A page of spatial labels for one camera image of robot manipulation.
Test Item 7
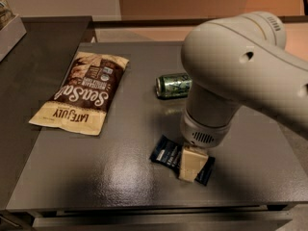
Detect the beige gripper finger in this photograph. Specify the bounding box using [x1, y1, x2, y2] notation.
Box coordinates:
[179, 143, 209, 182]

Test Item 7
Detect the dark blue RXBAR wrapper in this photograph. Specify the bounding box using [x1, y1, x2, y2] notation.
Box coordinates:
[150, 136, 215, 186]

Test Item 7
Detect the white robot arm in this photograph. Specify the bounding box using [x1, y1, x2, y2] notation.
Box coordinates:
[180, 12, 308, 148]

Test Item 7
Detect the green soda can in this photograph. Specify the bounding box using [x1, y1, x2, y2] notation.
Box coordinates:
[156, 73, 192, 99]

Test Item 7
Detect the Late July chips bag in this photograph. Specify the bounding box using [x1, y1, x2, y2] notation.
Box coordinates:
[30, 52, 129, 136]

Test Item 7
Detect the dark side table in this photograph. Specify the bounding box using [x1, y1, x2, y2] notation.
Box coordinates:
[0, 16, 92, 212]

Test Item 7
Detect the white box at left edge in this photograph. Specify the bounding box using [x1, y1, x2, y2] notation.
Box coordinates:
[0, 0, 26, 62]

